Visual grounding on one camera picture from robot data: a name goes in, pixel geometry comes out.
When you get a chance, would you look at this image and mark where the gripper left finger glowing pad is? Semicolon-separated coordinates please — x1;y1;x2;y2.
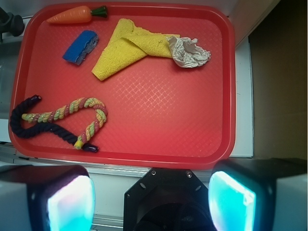
0;165;95;231

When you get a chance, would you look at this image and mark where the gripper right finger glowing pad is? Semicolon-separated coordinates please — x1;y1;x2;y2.
208;158;308;231

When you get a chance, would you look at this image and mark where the blue sponge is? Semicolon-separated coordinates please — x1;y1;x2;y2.
62;30;99;65

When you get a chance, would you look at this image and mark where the red plastic tray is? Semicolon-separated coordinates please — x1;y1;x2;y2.
10;2;236;170

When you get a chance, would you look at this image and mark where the crumpled white paper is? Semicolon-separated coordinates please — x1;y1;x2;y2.
167;36;211;68

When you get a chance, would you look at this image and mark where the black knob clamp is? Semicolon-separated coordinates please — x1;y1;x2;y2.
0;8;25;43

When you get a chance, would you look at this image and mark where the yellow cloth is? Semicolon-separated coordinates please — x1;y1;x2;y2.
92;18;180;81

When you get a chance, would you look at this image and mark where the orange toy carrot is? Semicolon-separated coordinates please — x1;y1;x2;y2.
46;5;108;24

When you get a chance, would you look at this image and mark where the dark navy rope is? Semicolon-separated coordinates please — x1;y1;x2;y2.
9;94;100;154

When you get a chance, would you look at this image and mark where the multicolour braided rope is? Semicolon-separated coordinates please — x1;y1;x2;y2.
21;97;108;150

